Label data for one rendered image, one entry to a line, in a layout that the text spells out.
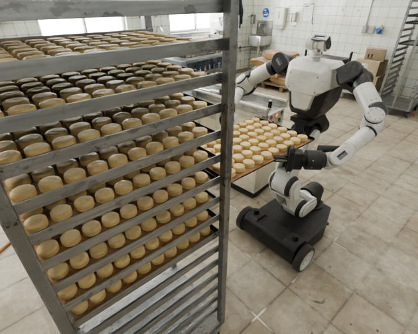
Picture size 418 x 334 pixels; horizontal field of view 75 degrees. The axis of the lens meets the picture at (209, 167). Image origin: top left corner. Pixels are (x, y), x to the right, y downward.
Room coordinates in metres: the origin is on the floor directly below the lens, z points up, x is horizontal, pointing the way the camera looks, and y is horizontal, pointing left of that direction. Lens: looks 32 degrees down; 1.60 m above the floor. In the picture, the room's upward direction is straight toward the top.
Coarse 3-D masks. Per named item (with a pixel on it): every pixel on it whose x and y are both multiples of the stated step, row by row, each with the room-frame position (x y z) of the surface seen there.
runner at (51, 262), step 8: (208, 184) 0.77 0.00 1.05; (216, 184) 0.80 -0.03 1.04; (192, 192) 0.73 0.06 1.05; (200, 192) 0.75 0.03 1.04; (176, 200) 0.69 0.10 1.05; (184, 200) 0.71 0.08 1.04; (152, 208) 0.63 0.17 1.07; (160, 208) 0.65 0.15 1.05; (168, 208) 0.67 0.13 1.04; (136, 216) 0.60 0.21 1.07; (144, 216) 0.61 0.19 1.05; (152, 216) 0.63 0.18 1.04; (120, 224) 0.57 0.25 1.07; (128, 224) 0.58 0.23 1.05; (136, 224) 0.59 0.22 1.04; (104, 232) 0.54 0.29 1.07; (112, 232) 0.55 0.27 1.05; (120, 232) 0.56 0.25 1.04; (88, 240) 0.51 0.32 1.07; (96, 240) 0.52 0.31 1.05; (104, 240) 0.53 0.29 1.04; (72, 248) 0.48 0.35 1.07; (80, 248) 0.49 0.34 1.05; (88, 248) 0.50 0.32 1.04; (56, 256) 0.46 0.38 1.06; (64, 256) 0.47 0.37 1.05; (72, 256) 0.48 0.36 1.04; (48, 264) 0.44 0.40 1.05; (56, 264) 0.45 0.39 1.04
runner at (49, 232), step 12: (216, 156) 0.80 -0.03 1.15; (192, 168) 0.73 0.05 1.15; (204, 168) 0.76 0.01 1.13; (168, 180) 0.67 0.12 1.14; (132, 192) 0.60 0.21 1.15; (144, 192) 0.62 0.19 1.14; (108, 204) 0.55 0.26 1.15; (120, 204) 0.57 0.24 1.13; (84, 216) 0.51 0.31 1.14; (96, 216) 0.53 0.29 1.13; (48, 228) 0.46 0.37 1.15; (60, 228) 0.48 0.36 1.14; (36, 240) 0.44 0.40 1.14
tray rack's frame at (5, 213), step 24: (0, 192) 0.41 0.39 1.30; (0, 216) 0.40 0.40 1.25; (24, 240) 0.41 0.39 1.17; (24, 264) 0.39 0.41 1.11; (48, 288) 0.41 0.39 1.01; (144, 288) 0.99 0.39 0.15; (168, 288) 0.99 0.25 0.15; (192, 288) 0.99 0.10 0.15; (192, 312) 0.84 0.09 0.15; (216, 312) 0.84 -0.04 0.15
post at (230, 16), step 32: (224, 0) 0.80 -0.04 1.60; (224, 32) 0.80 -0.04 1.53; (224, 64) 0.80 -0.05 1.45; (224, 96) 0.80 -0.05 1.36; (224, 128) 0.79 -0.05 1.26; (224, 160) 0.79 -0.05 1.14; (224, 192) 0.79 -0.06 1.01; (224, 224) 0.79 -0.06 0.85; (224, 256) 0.79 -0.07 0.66; (224, 288) 0.80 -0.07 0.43; (224, 320) 0.80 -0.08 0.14
